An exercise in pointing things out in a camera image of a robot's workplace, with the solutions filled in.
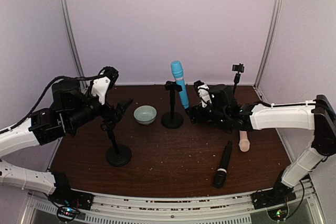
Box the tall black microphone stand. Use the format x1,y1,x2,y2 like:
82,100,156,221
161,81,184,129

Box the blue toy microphone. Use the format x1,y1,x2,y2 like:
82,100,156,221
171,61,189,109

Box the short black microphone stand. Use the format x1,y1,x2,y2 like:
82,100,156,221
100,121,132,167

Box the black handheld microphone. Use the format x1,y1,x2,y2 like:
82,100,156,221
213,141,233,189

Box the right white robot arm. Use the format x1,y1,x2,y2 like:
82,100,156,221
183,81,335,189

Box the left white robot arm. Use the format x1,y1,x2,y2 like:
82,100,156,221
1,67,133,195

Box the thin black stand with clip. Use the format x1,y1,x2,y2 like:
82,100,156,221
232,63,245,95

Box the light teal bowl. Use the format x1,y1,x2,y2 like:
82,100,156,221
133,105,157,125

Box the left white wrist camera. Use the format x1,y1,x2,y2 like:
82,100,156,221
90,77,111,105

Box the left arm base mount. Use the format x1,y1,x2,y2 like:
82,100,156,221
46,173,94,223

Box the right aluminium frame post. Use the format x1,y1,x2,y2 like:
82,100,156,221
254,0,283,90

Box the aluminium frame post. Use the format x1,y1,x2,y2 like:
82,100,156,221
254,0,283,90
60,0,84,77

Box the front aluminium rail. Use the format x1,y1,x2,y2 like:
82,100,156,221
26,182,323,224

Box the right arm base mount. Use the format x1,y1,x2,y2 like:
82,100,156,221
251,171,297,222

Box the left aluminium frame post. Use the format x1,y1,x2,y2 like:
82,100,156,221
60,0,84,77

